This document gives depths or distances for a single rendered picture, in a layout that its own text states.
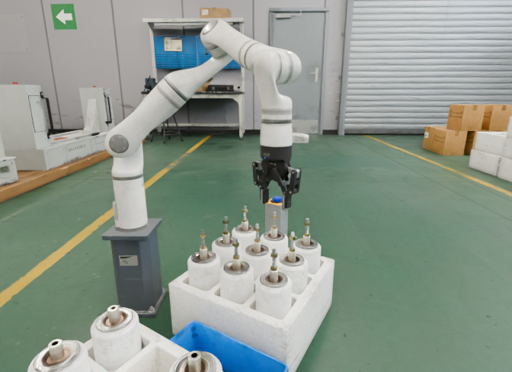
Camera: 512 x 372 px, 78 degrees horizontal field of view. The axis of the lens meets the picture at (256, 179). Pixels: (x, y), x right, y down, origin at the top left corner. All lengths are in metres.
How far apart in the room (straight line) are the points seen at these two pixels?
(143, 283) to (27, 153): 2.39
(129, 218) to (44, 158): 2.27
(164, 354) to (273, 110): 0.59
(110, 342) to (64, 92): 6.32
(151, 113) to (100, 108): 3.46
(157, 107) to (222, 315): 0.61
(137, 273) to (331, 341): 0.65
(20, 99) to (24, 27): 4.06
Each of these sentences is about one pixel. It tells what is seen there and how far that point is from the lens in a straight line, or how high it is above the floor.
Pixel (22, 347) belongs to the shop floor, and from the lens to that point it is 1.27.
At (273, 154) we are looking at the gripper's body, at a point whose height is 0.59.
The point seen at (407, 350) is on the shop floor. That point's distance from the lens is 1.14.
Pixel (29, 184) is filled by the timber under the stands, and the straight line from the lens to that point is 3.01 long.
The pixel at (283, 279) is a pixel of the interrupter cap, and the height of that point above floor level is 0.25.
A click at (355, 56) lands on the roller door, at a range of 6.06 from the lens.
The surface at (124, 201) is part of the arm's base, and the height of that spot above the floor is 0.40.
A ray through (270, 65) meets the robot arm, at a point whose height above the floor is 0.78.
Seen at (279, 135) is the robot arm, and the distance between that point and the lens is 0.71.
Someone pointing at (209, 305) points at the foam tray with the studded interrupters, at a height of 0.16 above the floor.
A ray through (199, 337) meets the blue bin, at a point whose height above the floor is 0.08.
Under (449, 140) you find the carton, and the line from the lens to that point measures 4.48.
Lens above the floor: 0.73
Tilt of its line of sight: 15 degrees down
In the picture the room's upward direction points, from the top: straight up
